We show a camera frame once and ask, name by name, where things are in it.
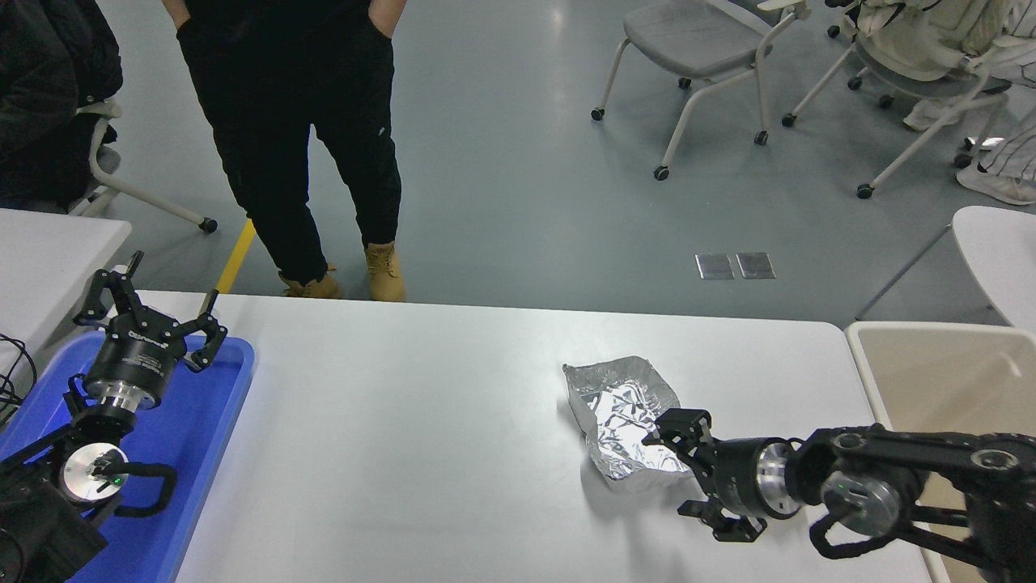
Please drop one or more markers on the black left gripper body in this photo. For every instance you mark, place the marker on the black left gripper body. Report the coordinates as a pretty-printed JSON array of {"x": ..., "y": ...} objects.
[{"x": 136, "y": 356}]

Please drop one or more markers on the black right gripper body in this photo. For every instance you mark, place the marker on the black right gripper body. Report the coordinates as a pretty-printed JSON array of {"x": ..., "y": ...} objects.
[{"x": 732, "y": 478}]

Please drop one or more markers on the foil tray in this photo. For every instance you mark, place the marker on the foil tray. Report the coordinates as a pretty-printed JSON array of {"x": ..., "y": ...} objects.
[{"x": 615, "y": 413}]

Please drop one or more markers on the person's left forearm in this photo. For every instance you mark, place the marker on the person's left forearm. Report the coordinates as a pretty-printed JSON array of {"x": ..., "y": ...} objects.
[{"x": 390, "y": 16}]

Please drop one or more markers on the person's right forearm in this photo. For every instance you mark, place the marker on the person's right forearm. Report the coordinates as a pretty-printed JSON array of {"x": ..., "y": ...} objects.
[{"x": 174, "y": 12}]

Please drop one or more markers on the white side table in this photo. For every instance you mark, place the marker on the white side table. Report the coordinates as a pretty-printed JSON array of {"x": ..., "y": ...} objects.
[{"x": 40, "y": 259}]

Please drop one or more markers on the blue plastic tray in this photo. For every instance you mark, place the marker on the blue plastic tray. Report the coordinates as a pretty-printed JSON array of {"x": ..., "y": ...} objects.
[{"x": 202, "y": 453}]

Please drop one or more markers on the metal floor plate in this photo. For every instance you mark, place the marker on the metal floor plate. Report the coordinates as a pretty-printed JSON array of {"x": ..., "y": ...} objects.
[
  {"x": 756, "y": 265},
  {"x": 715, "y": 266}
]

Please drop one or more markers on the large pale bin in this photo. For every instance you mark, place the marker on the large pale bin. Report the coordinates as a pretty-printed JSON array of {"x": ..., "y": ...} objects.
[{"x": 931, "y": 380}]

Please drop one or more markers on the person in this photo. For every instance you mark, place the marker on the person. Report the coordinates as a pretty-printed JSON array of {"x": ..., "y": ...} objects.
[
  {"x": 275, "y": 121},
  {"x": 1008, "y": 154}
]

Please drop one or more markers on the black padded coat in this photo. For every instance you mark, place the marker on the black padded coat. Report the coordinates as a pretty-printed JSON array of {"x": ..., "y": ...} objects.
[{"x": 48, "y": 81}]

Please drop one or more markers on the white round table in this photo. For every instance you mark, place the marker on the white round table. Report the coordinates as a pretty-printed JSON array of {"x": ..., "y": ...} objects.
[{"x": 999, "y": 259}]

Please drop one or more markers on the grey wheeled chair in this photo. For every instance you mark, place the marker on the grey wheeled chair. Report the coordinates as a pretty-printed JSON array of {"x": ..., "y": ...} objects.
[{"x": 688, "y": 36}]

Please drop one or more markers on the cream wheeled office chair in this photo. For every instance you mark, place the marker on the cream wheeled office chair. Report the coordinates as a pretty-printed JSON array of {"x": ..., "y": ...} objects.
[{"x": 914, "y": 40}]

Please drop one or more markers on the white frame wheeled chair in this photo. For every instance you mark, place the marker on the white frame wheeled chair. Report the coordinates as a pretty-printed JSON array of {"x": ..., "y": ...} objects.
[{"x": 101, "y": 174}]

